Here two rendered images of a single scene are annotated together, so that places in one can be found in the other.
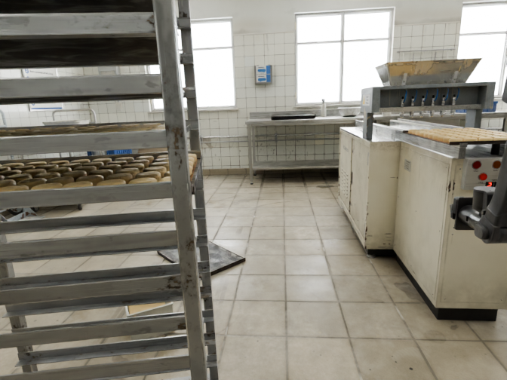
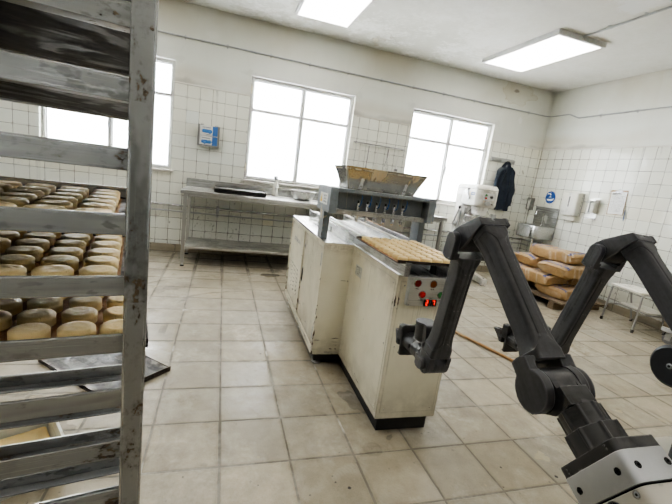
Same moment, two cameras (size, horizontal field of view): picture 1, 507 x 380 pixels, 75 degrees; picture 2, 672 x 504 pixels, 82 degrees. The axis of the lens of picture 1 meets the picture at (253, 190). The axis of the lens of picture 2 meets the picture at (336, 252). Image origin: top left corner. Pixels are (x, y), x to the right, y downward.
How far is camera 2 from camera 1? 0.16 m
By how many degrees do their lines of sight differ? 22
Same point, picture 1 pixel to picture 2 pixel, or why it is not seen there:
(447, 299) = (385, 410)
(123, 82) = (71, 219)
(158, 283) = (85, 454)
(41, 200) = not seen: outside the picture
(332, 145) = (281, 228)
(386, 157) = (339, 260)
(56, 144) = not seen: outside the picture
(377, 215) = (326, 318)
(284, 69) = (235, 135)
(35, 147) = not seen: outside the picture
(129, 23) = (90, 155)
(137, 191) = (72, 345)
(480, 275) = (414, 385)
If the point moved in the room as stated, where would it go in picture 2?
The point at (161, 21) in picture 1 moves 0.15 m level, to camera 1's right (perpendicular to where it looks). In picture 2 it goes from (136, 165) to (251, 179)
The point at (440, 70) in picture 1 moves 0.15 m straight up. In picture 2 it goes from (393, 181) to (397, 157)
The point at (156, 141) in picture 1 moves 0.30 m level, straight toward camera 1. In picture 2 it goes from (107, 288) to (158, 398)
